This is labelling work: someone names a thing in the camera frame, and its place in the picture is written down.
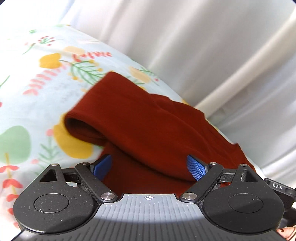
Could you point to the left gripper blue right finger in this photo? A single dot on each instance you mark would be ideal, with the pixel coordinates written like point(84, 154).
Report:
point(206, 176)

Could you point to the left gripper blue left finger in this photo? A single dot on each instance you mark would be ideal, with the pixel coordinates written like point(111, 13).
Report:
point(91, 176)

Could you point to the red knit cardigan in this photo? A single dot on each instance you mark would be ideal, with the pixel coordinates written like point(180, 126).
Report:
point(148, 137)

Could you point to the person's right hand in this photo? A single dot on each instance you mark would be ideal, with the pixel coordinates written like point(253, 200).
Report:
point(288, 233)

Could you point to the floral white bed sheet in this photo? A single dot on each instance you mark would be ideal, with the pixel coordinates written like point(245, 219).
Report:
point(44, 74)

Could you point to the white curtain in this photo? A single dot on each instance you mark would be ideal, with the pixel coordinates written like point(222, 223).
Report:
point(233, 60)

